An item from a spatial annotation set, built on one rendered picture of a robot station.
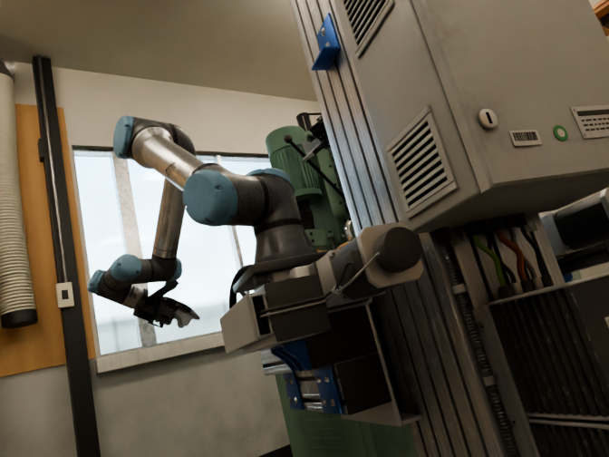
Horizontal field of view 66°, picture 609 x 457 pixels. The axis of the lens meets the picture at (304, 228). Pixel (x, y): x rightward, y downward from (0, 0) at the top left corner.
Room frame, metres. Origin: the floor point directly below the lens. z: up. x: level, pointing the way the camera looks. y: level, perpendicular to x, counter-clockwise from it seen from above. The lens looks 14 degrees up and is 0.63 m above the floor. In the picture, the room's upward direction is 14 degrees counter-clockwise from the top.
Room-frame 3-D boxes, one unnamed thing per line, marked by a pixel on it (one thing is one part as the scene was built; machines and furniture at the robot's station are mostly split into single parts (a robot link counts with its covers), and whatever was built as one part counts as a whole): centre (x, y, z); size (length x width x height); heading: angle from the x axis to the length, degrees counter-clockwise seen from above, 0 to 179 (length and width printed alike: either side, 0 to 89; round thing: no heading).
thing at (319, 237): (1.83, -0.03, 1.03); 0.14 x 0.07 x 0.09; 132
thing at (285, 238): (1.06, 0.06, 0.87); 0.15 x 0.15 x 0.10
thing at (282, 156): (1.82, -0.02, 1.35); 0.18 x 0.18 x 0.31
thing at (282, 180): (1.06, 0.07, 0.98); 0.13 x 0.12 x 0.14; 138
